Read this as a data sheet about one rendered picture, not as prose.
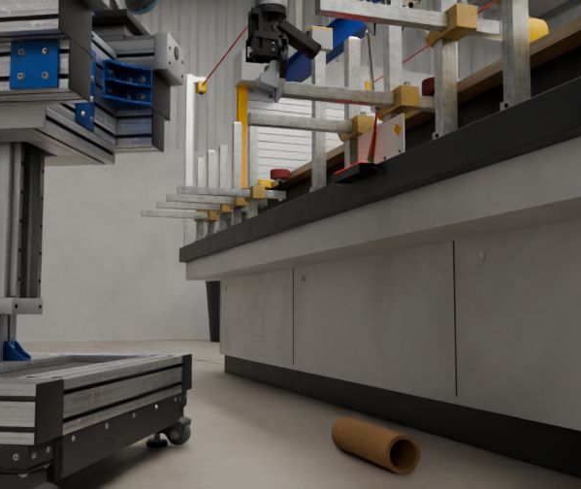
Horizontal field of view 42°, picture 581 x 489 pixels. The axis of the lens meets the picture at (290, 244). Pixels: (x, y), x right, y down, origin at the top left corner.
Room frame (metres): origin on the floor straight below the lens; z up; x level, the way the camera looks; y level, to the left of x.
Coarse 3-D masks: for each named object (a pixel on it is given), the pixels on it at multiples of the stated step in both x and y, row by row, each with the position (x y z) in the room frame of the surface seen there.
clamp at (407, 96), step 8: (400, 88) 1.75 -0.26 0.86; (408, 88) 1.75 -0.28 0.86; (416, 88) 1.76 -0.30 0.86; (400, 96) 1.75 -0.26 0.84; (408, 96) 1.75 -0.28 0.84; (416, 96) 1.76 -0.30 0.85; (400, 104) 1.75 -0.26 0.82; (408, 104) 1.75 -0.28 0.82; (416, 104) 1.76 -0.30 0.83; (384, 112) 1.83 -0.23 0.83; (392, 112) 1.81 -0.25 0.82; (400, 112) 1.81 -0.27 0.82; (408, 112) 1.81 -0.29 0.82
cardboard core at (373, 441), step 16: (336, 432) 1.86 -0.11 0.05; (352, 432) 1.78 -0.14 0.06; (368, 432) 1.71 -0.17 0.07; (384, 432) 1.66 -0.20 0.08; (352, 448) 1.77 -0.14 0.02; (368, 448) 1.68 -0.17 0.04; (384, 448) 1.61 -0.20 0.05; (400, 448) 1.69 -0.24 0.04; (416, 448) 1.62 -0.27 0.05; (384, 464) 1.62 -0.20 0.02; (400, 464) 1.65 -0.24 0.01; (416, 464) 1.62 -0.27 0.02
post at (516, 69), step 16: (512, 0) 1.34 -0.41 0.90; (512, 16) 1.34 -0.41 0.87; (528, 16) 1.35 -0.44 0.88; (512, 32) 1.34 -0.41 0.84; (528, 32) 1.35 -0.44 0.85; (512, 48) 1.35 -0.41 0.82; (528, 48) 1.35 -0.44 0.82; (512, 64) 1.35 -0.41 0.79; (528, 64) 1.35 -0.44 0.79; (512, 80) 1.35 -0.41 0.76; (528, 80) 1.35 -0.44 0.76; (512, 96) 1.35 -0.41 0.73; (528, 96) 1.35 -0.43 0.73
